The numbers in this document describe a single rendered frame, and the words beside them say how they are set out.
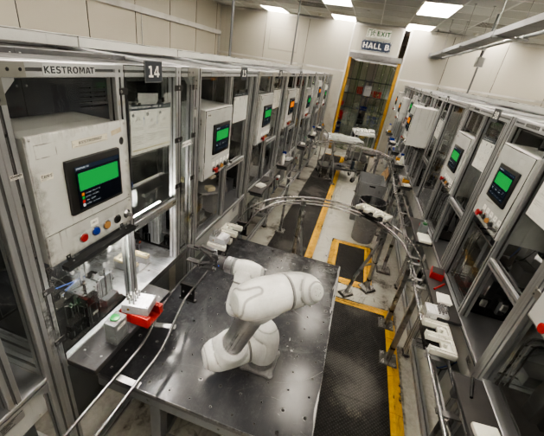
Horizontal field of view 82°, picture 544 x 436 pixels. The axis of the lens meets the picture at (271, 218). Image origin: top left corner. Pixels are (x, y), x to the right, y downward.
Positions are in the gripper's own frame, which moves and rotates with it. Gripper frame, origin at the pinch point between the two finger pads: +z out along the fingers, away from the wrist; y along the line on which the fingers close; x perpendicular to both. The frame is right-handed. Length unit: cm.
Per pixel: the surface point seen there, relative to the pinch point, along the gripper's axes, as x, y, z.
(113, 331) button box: 51, -13, 9
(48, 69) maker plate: 50, 88, 21
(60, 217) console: 56, 42, 20
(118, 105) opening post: 23, 76, 21
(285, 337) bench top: -6, -44, -60
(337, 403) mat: -26, -111, -105
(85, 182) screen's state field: 46, 52, 18
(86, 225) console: 46, 34, 20
